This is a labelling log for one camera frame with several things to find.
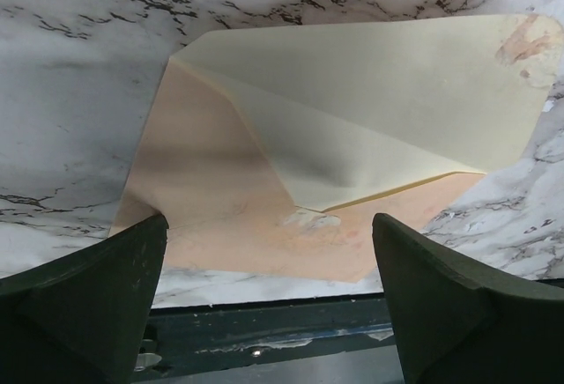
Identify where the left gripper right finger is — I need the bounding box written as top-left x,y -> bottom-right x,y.
372,213 -> 563,383

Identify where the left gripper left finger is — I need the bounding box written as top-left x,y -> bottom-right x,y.
1,214 -> 168,383

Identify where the peach paper envelope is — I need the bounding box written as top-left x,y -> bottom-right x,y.
111,14 -> 563,283

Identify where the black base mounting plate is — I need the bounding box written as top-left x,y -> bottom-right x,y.
132,293 -> 396,383

